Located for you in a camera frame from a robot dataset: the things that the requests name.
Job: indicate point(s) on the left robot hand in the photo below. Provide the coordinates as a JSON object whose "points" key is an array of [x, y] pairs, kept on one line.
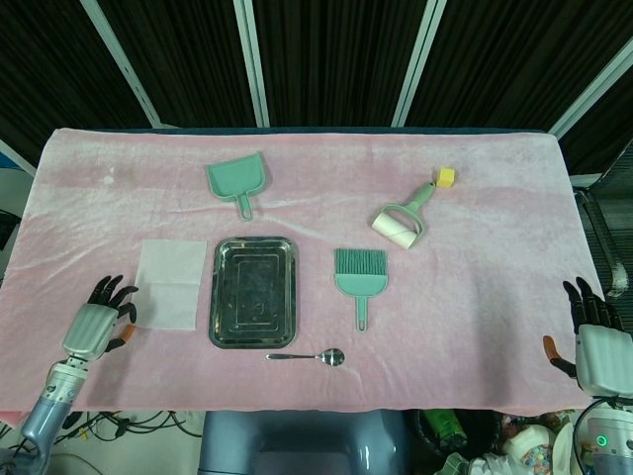
{"points": [[91, 328]]}

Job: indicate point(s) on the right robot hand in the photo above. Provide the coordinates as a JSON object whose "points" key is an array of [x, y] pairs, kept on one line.
{"points": [[601, 356]]}

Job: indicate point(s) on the white paper sheet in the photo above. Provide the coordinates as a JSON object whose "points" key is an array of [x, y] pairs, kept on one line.
{"points": [[170, 284]]}

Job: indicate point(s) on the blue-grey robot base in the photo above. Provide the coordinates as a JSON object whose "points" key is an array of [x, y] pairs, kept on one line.
{"points": [[301, 440]]}

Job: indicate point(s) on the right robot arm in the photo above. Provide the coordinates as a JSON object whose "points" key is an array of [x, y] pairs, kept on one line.
{"points": [[605, 435]]}

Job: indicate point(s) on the metal tray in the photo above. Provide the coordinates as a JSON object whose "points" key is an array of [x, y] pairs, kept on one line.
{"points": [[256, 293]]}

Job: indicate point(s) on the black mesh chair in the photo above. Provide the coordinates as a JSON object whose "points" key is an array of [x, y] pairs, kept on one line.
{"points": [[605, 227]]}

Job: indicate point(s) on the cluttered supplies bin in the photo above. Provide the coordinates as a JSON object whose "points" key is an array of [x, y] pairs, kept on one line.
{"points": [[499, 440]]}

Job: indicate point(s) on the pink fleece table cloth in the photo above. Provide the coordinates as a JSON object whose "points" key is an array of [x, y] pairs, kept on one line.
{"points": [[445, 321]]}

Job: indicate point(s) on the green plastic dustpan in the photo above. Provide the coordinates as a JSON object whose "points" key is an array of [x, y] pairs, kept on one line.
{"points": [[235, 178]]}

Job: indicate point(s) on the metal spoon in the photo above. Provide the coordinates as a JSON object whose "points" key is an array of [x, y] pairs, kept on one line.
{"points": [[316, 356]]}

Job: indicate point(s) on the yellow cube block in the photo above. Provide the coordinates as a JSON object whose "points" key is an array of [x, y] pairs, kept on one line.
{"points": [[447, 177]]}

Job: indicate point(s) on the green lint roller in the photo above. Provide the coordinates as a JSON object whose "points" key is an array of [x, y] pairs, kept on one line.
{"points": [[403, 222]]}

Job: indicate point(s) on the green hand brush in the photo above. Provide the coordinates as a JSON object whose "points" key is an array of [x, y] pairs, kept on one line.
{"points": [[360, 277]]}

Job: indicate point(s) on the black folding screen partition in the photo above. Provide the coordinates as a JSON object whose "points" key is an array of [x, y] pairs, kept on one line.
{"points": [[321, 54]]}

